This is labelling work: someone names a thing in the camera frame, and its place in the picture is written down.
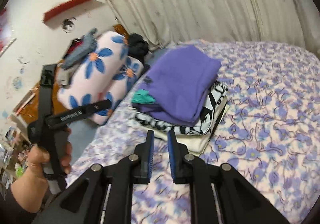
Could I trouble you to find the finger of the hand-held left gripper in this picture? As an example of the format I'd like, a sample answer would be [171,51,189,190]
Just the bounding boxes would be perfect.
[72,99,112,115]

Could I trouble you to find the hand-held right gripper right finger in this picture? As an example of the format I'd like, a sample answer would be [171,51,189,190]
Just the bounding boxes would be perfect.
[167,129,290,224]

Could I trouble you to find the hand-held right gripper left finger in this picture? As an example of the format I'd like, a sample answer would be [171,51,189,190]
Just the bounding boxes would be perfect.
[32,130,155,224]

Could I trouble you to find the purple zip hoodie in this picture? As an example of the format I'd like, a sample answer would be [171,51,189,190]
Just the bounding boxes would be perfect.
[131,45,222,123]

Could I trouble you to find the grey crumpled clothes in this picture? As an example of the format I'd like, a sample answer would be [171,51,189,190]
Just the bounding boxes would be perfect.
[59,28,99,87]

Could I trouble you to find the person's left hand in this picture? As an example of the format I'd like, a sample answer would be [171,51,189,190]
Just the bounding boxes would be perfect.
[27,126,73,183]

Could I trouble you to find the cream folded garment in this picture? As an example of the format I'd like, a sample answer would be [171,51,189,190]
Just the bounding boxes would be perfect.
[152,97,230,157]

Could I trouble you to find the grey blue bed sheet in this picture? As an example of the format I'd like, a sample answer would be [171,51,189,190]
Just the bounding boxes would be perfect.
[64,112,120,172]

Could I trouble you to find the pile of colourful packets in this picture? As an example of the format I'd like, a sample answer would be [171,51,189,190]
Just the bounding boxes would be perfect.
[0,124,32,189]

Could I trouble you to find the rolled blue floral quilt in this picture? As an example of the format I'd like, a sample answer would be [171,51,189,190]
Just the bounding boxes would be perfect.
[56,30,145,126]

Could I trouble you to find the black white printed folded garment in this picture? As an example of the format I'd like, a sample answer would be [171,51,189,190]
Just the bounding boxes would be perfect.
[130,82,228,136]

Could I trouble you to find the black crumpled clothing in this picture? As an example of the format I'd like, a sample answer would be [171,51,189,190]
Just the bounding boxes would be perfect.
[127,33,150,62]

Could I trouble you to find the purple cat print blanket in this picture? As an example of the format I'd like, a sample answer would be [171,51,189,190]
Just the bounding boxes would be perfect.
[65,39,320,224]

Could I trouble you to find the white patterned curtain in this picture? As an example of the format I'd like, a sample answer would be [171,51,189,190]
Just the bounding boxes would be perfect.
[86,0,320,52]

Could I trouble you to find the round face wall sticker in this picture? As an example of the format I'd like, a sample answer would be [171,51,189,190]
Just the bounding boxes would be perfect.
[62,18,75,33]

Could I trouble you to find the red wall decoration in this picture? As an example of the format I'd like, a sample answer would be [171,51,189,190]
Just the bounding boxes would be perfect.
[0,8,17,58]

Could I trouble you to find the red wall shelf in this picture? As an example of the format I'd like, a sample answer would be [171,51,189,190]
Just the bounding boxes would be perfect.
[43,0,99,23]

